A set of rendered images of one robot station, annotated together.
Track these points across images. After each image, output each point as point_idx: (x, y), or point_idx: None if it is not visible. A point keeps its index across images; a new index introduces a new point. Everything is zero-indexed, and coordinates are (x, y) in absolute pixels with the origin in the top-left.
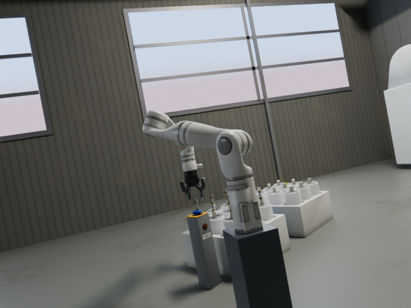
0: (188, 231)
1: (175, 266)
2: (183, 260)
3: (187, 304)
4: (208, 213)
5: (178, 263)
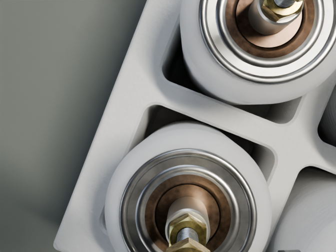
0: (97, 231)
1: (34, 196)
2: (34, 119)
3: None
4: (236, 96)
5: (30, 155)
